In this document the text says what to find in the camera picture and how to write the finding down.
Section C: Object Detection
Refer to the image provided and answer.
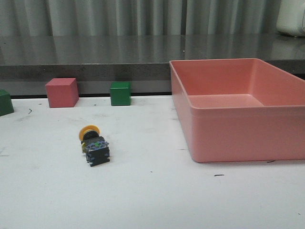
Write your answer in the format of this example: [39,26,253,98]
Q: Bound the pink plastic bin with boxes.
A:
[170,58,305,162]

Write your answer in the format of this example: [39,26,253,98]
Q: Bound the pink cube block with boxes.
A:
[45,78,79,108]

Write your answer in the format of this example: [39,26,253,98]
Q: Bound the green block at left edge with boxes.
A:
[0,89,14,116]

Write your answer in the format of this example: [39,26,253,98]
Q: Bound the green cube block centre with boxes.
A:
[110,82,131,106]

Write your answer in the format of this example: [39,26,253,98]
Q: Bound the yellow push button switch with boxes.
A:
[79,125,110,167]

